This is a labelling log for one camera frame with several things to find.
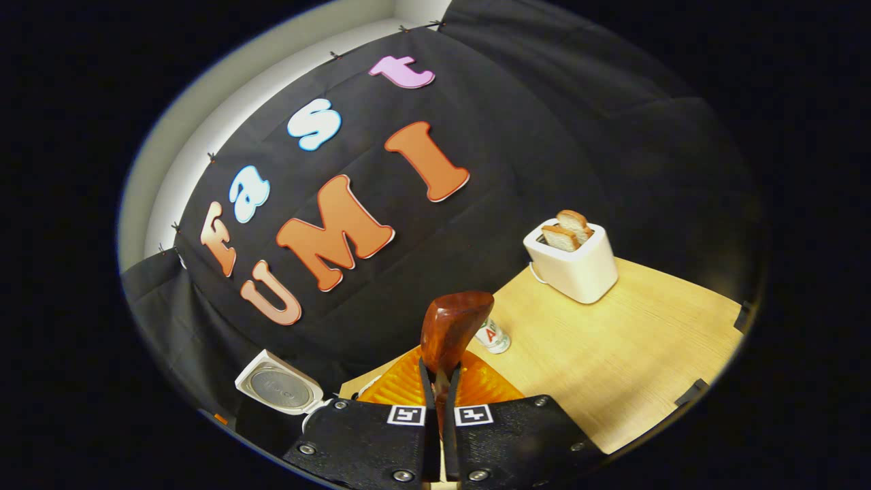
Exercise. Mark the white toaster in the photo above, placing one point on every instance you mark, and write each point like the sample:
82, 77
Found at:
578, 272

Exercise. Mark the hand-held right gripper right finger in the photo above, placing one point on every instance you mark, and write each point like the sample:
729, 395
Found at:
510, 442

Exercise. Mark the brown wooden spoon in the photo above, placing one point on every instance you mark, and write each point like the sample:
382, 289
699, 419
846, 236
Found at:
452, 323

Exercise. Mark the white drink bottle green label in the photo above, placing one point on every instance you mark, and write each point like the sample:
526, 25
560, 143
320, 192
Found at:
495, 337

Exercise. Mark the white rice cooker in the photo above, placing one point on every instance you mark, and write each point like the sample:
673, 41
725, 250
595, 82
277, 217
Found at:
279, 388

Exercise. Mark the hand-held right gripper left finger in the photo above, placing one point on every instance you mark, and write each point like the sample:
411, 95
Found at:
371, 442

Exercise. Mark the black flat clip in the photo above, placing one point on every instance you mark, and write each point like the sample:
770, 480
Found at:
691, 393

